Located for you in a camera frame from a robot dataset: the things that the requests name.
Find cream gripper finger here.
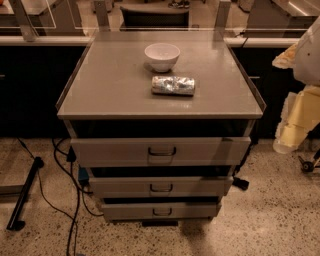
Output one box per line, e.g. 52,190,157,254
273,85,320,154
272,43,297,69

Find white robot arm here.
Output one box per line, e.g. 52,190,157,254
272,17,320,154

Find grey top drawer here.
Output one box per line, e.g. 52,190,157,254
71,137,251,167

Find grey drawer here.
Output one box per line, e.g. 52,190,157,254
102,202,221,221
71,137,251,167
89,176,233,198

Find grey drawer cabinet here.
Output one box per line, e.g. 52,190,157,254
55,30,267,228

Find grey bottom drawer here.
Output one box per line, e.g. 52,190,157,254
102,202,221,221

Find grey middle drawer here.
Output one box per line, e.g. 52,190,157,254
89,176,233,198

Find black wheeled base right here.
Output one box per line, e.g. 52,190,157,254
298,149,320,173

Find black caster wheel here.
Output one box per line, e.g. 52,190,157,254
232,177,249,191

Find white ceramic bowl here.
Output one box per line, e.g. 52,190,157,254
144,43,180,73

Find crumpled silver foil packet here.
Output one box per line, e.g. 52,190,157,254
151,76,195,96

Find black metal floor stand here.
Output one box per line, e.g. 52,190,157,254
6,157,44,231

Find black floor cable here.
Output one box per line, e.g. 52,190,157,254
17,137,104,256

